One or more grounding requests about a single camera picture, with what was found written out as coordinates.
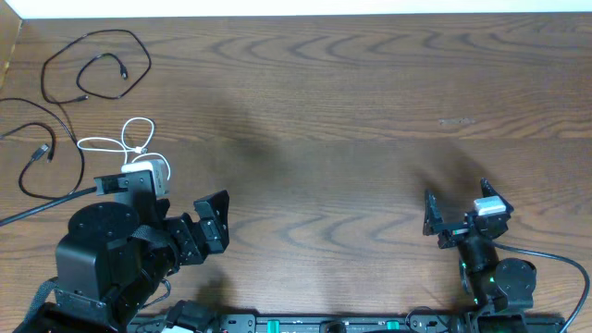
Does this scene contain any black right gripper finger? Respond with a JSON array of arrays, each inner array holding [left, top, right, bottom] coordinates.
[[423, 190, 443, 235], [480, 178, 514, 214]]

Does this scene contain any thin black cable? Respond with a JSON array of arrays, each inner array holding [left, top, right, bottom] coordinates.
[[39, 28, 153, 105]]

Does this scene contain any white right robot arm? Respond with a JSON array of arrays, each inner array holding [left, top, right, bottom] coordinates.
[[423, 179, 537, 333]]

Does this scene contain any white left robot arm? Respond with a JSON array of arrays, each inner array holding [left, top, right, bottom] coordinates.
[[17, 171, 229, 332]]

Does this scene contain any cardboard panel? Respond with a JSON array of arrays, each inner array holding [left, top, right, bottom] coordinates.
[[0, 0, 22, 86]]

